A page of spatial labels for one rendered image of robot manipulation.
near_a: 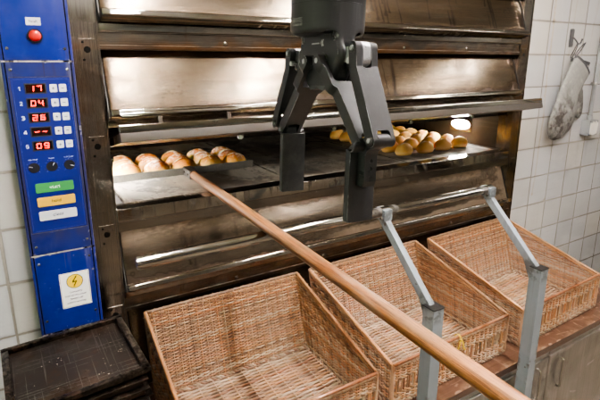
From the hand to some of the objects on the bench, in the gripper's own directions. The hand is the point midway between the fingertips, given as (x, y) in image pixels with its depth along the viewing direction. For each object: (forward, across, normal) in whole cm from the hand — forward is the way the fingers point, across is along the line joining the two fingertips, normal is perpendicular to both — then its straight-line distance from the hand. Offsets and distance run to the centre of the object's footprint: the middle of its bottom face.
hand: (320, 194), depth 50 cm
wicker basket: (+79, -78, +147) cm, 184 cm away
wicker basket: (+85, -74, +26) cm, 115 cm away
